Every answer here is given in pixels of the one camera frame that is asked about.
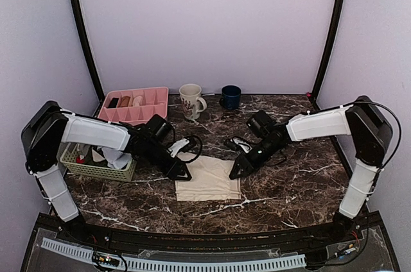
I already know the white slotted cable duct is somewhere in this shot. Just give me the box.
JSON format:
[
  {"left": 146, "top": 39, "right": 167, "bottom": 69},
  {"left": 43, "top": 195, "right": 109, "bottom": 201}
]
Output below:
[{"left": 40, "top": 238, "right": 306, "bottom": 271}]

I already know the right black frame post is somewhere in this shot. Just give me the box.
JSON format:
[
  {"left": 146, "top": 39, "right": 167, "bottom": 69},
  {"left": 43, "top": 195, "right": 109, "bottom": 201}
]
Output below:
[{"left": 311, "top": 0, "right": 344, "bottom": 102}]

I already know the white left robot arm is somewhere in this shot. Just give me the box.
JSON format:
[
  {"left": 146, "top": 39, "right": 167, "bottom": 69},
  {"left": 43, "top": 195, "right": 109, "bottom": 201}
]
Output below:
[{"left": 21, "top": 101, "right": 192, "bottom": 244}]

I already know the beige rolled item in tray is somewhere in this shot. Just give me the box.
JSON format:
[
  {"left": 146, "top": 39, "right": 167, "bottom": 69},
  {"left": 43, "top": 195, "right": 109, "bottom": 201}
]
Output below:
[{"left": 131, "top": 95, "right": 145, "bottom": 106}]

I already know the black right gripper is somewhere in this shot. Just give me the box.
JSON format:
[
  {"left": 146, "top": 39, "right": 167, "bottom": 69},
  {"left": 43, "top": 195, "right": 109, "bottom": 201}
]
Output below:
[{"left": 229, "top": 138, "right": 282, "bottom": 180}]

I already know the black rolled item in tray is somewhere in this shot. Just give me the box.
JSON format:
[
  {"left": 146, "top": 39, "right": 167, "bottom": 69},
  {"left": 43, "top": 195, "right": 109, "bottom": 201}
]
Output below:
[{"left": 107, "top": 98, "right": 119, "bottom": 108}]

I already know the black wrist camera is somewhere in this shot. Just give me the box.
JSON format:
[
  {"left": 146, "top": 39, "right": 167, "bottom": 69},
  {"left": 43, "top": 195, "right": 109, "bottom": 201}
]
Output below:
[
  {"left": 146, "top": 114, "right": 172, "bottom": 142},
  {"left": 246, "top": 110, "right": 277, "bottom": 139}
]

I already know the left black frame post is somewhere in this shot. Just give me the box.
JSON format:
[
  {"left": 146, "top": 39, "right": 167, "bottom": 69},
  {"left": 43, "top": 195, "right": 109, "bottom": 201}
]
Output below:
[{"left": 70, "top": 0, "right": 105, "bottom": 102}]

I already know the brown rolled item in tray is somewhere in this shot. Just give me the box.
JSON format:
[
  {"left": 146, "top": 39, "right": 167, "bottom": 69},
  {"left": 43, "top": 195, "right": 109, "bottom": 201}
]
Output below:
[{"left": 118, "top": 96, "right": 131, "bottom": 108}]

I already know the cream floral mug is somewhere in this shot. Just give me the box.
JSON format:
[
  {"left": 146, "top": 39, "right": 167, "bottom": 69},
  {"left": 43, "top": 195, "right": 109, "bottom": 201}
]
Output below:
[{"left": 179, "top": 83, "right": 207, "bottom": 121}]

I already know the green plastic laundry basket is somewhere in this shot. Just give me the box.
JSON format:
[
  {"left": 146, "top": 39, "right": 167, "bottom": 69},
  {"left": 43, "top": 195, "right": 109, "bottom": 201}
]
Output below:
[{"left": 60, "top": 144, "right": 136, "bottom": 182}]

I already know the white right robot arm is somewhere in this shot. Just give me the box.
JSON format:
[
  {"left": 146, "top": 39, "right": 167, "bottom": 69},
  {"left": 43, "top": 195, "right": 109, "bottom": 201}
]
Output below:
[{"left": 229, "top": 96, "right": 393, "bottom": 242}]

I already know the dark blue mug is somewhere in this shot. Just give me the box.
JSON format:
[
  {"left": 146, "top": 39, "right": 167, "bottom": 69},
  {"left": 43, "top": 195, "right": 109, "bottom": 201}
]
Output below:
[{"left": 219, "top": 85, "right": 241, "bottom": 110}]

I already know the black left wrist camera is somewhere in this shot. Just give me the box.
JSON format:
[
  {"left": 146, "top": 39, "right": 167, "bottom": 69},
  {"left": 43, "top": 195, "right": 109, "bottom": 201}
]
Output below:
[{"left": 146, "top": 114, "right": 172, "bottom": 142}]

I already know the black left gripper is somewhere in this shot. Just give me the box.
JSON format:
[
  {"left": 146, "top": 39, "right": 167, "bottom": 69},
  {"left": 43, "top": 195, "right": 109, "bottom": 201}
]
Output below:
[{"left": 143, "top": 140, "right": 192, "bottom": 181}]

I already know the beige boxer underwear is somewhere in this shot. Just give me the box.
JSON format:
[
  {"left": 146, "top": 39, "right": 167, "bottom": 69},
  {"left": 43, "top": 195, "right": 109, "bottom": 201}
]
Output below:
[{"left": 175, "top": 156, "right": 241, "bottom": 201}]

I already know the white cloth in basket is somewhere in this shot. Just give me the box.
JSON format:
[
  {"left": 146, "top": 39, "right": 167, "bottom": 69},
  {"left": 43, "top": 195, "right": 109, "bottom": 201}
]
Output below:
[{"left": 76, "top": 143, "right": 132, "bottom": 170}]

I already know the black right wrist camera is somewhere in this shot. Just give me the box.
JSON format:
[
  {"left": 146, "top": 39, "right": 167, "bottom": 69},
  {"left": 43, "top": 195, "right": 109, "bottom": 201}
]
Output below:
[{"left": 246, "top": 110, "right": 277, "bottom": 139}]

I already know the black frame post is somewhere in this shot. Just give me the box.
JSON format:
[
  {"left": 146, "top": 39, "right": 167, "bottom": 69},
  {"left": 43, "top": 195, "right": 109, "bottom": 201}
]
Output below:
[
  {"left": 70, "top": 0, "right": 105, "bottom": 102},
  {"left": 311, "top": 0, "right": 344, "bottom": 102}
]

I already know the pink divided organizer tray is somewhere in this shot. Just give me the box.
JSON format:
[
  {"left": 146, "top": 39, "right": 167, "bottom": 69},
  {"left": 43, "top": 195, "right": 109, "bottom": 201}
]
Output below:
[{"left": 98, "top": 87, "right": 169, "bottom": 126}]

